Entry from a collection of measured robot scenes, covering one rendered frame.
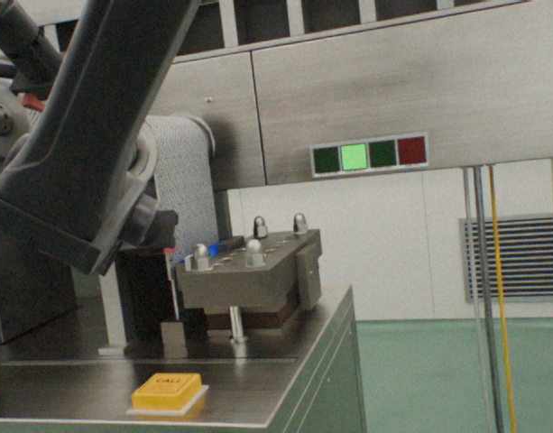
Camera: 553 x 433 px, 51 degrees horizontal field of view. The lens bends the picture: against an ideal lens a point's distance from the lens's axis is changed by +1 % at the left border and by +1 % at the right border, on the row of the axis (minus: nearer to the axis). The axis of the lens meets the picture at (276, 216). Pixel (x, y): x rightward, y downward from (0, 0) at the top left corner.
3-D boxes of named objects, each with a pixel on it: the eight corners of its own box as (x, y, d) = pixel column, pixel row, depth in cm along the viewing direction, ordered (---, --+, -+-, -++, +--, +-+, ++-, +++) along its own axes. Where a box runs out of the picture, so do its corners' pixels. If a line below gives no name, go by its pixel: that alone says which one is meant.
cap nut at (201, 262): (188, 272, 97) (185, 246, 97) (198, 267, 101) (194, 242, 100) (208, 271, 96) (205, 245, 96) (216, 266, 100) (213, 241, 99)
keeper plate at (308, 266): (301, 310, 109) (294, 254, 108) (312, 296, 119) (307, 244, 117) (314, 309, 108) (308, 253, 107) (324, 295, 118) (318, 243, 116)
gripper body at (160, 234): (176, 250, 94) (154, 234, 87) (121, 253, 97) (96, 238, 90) (179, 213, 96) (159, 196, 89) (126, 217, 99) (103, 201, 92)
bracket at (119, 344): (97, 356, 100) (69, 182, 96) (117, 343, 106) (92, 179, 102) (123, 356, 98) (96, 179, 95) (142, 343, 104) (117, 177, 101)
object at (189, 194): (169, 280, 102) (154, 177, 99) (218, 253, 124) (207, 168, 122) (171, 280, 101) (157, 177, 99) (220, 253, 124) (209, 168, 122)
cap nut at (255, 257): (243, 268, 96) (239, 242, 95) (249, 262, 99) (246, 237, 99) (262, 267, 95) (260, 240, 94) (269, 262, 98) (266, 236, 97)
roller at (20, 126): (-26, 160, 110) (-40, 86, 109) (59, 154, 134) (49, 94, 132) (36, 152, 106) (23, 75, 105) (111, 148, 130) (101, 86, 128)
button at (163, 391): (133, 411, 76) (130, 394, 75) (158, 388, 82) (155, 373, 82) (180, 412, 74) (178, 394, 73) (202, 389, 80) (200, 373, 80)
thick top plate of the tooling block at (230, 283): (184, 308, 97) (179, 273, 97) (257, 258, 135) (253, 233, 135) (272, 305, 93) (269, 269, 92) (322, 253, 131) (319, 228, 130)
